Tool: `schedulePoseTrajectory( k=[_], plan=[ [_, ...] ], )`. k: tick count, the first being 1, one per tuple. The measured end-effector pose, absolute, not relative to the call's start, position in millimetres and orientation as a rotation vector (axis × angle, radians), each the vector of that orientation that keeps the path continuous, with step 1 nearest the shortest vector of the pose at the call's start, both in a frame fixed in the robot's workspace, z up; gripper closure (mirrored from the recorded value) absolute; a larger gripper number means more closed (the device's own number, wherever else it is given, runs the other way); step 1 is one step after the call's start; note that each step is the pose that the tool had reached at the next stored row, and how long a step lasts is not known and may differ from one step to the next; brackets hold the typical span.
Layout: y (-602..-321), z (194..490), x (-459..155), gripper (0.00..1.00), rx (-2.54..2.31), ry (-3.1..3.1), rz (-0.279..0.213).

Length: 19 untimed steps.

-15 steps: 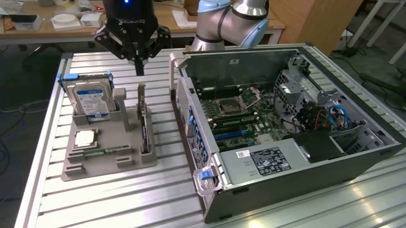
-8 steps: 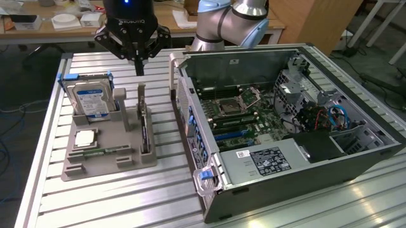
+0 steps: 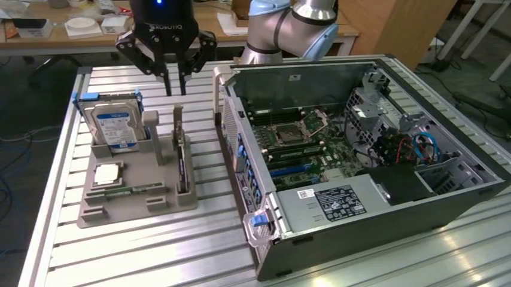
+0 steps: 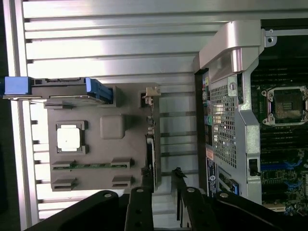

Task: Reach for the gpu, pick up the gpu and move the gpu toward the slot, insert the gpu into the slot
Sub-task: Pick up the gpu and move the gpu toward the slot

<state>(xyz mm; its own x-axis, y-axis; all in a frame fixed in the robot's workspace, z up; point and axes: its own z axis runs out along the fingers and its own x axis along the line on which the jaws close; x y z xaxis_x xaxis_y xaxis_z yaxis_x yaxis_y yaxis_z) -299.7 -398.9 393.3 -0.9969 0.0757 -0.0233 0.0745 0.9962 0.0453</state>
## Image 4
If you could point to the green motherboard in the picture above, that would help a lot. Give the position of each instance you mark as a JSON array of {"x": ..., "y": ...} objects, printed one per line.
[{"x": 276, "y": 144}]

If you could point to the silver CPU chip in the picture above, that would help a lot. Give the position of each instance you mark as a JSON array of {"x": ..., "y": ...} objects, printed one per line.
[{"x": 68, "y": 138}]

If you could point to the blue slot retainer clip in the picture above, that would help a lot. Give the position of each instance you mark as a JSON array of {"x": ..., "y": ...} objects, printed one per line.
[{"x": 235, "y": 187}]

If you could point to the open black PC case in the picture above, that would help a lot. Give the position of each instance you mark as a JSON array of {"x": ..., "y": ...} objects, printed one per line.
[{"x": 223, "y": 134}]

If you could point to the hard disk with blue rails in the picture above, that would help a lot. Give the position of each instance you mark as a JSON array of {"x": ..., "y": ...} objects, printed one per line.
[{"x": 57, "y": 90}]

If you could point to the CPU socket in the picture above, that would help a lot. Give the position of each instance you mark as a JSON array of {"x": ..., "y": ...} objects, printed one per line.
[{"x": 286, "y": 106}]

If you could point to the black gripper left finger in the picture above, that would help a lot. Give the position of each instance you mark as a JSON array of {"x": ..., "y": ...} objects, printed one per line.
[{"x": 139, "y": 211}]

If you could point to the small black case switch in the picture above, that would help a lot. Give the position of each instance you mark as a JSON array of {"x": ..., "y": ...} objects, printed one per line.
[{"x": 254, "y": 166}]

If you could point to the grey parts rack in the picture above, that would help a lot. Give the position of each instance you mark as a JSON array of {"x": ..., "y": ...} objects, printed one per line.
[{"x": 115, "y": 149}]

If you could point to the bare green RAM stick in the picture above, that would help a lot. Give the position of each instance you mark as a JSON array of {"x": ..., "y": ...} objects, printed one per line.
[{"x": 96, "y": 166}]

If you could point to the blue expansion slot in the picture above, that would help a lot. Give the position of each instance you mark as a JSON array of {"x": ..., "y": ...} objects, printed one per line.
[{"x": 292, "y": 164}]

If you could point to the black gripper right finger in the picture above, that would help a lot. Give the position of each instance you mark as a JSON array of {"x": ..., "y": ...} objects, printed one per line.
[{"x": 199, "y": 211}]

